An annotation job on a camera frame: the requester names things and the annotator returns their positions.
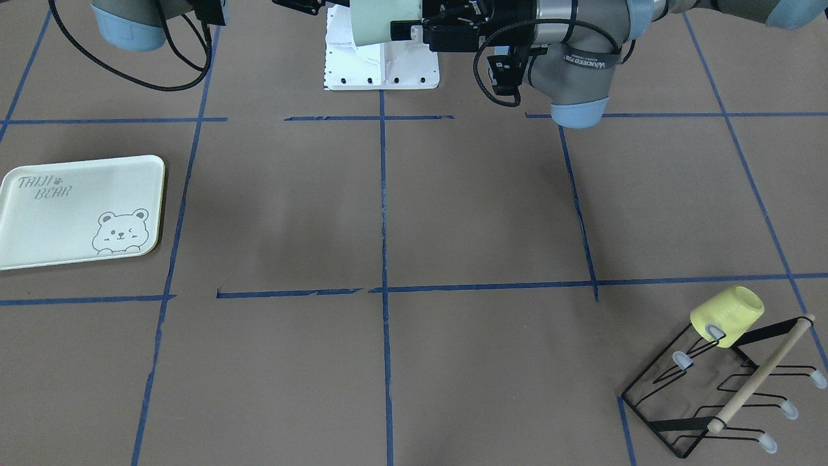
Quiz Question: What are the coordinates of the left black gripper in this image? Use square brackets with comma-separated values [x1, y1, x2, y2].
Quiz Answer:
[424, 1, 538, 52]

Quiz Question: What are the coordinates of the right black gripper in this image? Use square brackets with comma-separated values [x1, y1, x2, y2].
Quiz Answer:
[194, 0, 323, 26]

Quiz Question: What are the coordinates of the light green cup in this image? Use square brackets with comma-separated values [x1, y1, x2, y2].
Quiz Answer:
[349, 0, 422, 47]

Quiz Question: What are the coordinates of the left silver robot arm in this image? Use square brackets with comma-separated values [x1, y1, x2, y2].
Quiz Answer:
[420, 1, 826, 129]

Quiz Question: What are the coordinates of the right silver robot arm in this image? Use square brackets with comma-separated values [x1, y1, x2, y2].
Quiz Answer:
[91, 1, 230, 51]

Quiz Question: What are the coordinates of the cream bear tray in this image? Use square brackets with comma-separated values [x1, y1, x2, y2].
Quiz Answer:
[1, 155, 166, 269]

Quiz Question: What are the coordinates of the yellow cup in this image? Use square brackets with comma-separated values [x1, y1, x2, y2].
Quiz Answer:
[690, 285, 764, 348]

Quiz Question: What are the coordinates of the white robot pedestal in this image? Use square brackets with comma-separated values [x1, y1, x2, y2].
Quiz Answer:
[323, 2, 441, 91]

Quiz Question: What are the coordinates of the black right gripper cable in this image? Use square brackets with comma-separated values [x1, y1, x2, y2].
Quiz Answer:
[49, 0, 214, 91]

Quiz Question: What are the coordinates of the black wire cup rack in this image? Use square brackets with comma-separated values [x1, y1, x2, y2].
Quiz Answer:
[619, 315, 826, 460]

